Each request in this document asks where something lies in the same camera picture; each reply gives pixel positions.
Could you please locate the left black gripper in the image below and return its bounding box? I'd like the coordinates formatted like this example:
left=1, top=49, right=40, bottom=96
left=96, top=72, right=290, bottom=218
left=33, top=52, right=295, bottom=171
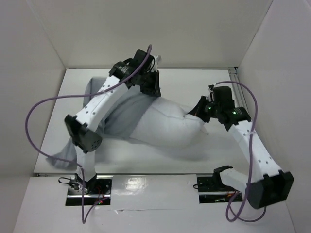
left=138, top=69, right=162, bottom=97

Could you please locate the white pillow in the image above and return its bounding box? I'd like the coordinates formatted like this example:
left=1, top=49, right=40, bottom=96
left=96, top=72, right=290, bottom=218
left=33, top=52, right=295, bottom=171
left=130, top=98, right=208, bottom=148

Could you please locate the grey pillowcase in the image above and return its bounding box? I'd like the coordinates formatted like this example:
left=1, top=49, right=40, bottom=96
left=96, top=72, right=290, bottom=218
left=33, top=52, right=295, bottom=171
left=46, top=86, right=157, bottom=170

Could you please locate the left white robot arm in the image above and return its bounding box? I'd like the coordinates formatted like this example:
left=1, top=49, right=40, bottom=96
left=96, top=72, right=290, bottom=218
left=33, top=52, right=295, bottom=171
left=65, top=49, right=161, bottom=194

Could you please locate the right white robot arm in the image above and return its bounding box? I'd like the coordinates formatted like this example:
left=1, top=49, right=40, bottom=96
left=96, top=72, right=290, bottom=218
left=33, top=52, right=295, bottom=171
left=190, top=85, right=294, bottom=209

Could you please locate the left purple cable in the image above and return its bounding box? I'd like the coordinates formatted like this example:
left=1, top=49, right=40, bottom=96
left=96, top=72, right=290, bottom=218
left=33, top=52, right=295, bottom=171
left=25, top=44, right=153, bottom=224

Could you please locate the purple cable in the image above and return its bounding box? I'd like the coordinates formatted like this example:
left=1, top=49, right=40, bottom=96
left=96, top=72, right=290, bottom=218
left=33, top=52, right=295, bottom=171
left=25, top=44, right=153, bottom=224
left=208, top=80, right=267, bottom=223

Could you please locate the aluminium frame rail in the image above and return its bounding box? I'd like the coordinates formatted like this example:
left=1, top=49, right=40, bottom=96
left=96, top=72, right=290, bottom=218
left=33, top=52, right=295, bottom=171
left=228, top=67, right=248, bottom=110

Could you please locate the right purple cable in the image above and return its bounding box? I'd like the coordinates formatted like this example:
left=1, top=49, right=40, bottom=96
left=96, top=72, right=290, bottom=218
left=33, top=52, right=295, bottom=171
left=208, top=80, right=267, bottom=223

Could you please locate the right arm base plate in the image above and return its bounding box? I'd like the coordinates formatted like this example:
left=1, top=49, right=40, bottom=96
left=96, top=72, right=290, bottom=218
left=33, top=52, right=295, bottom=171
left=193, top=174, right=238, bottom=204

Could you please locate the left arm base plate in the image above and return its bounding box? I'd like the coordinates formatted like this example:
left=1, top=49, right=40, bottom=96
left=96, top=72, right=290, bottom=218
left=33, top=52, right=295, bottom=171
left=58, top=175, right=112, bottom=206

